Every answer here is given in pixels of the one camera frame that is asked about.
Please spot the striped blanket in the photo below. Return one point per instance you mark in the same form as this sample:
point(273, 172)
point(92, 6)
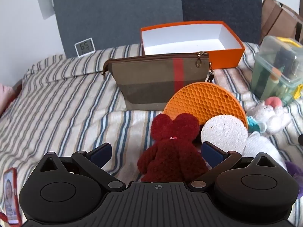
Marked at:
point(59, 104)

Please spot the phone with red case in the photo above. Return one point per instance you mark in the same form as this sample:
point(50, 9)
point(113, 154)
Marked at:
point(10, 194)

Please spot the white knitted item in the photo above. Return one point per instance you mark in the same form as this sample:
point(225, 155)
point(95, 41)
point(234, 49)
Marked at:
point(262, 146)

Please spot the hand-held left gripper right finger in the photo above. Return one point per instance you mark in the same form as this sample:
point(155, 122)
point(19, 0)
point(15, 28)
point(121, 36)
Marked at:
point(211, 153)

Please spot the white round puff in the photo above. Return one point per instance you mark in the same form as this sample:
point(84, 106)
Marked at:
point(222, 132)

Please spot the orange honeycomb silicone mat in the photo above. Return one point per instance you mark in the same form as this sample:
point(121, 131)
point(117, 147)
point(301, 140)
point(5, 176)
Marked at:
point(203, 99)

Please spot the dark red plush bear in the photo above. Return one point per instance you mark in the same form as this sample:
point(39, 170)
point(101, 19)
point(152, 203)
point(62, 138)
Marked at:
point(170, 156)

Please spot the navy headboard panel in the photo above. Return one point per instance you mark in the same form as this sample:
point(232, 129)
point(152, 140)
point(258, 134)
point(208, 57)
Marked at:
point(220, 2)

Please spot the olive canvas zipper pouch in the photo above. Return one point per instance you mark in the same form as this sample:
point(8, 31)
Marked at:
point(146, 82)

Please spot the grey headboard panel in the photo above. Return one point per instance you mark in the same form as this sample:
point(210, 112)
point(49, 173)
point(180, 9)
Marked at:
point(113, 16)

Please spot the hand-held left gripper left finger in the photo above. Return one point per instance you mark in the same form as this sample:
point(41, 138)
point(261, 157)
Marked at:
point(104, 152)

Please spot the white digital thermometer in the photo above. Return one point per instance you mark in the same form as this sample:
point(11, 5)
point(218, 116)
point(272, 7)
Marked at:
point(83, 48)

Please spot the orange cardboard box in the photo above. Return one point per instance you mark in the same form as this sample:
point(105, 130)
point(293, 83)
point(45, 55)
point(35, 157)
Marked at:
point(227, 56)

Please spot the white plush toy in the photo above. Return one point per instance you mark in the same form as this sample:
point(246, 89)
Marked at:
point(269, 118)

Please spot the brown paper bag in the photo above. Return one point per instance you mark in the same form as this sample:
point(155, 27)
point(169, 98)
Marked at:
point(274, 21)

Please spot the pink pillow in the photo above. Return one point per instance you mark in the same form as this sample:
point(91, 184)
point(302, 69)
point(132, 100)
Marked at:
point(6, 97)

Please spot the clear plastic storage box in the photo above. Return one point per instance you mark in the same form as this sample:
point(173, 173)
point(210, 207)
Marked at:
point(272, 75)

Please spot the purple knitted item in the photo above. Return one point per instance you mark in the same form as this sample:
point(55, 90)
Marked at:
point(293, 170)

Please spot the teal cloth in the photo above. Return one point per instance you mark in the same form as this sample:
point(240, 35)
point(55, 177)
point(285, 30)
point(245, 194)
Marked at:
point(252, 125)

